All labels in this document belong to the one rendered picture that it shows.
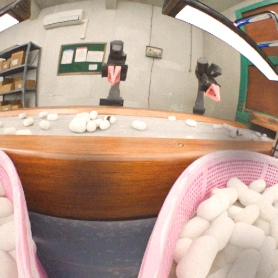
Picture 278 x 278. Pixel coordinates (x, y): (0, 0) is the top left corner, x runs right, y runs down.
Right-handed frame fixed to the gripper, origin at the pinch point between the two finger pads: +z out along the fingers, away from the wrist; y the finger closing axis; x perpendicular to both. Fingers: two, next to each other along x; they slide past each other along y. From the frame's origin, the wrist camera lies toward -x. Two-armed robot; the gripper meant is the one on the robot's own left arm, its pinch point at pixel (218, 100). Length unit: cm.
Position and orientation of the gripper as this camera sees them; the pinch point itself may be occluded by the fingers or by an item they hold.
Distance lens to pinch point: 58.4
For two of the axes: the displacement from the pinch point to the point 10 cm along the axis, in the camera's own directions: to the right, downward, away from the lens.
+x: -1.9, 5.0, 8.5
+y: 9.8, 0.2, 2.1
